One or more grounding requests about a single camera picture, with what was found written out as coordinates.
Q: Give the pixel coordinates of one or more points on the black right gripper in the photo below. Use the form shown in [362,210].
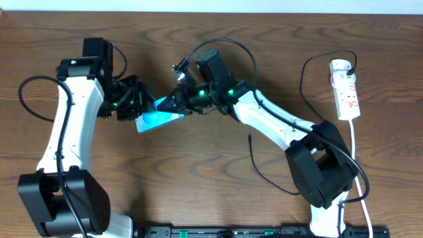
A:
[181,96]

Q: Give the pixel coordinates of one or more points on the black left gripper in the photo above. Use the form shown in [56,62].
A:
[140,104]

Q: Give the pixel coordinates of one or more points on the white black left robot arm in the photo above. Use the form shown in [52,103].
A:
[62,197]

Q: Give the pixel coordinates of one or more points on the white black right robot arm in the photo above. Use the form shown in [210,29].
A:
[316,153]

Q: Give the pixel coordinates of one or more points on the white USB charger adapter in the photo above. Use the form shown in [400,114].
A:
[341,78]

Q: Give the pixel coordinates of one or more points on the white power strip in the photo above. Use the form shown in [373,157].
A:
[346,99]

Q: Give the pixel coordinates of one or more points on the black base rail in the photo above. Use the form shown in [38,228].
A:
[252,232]

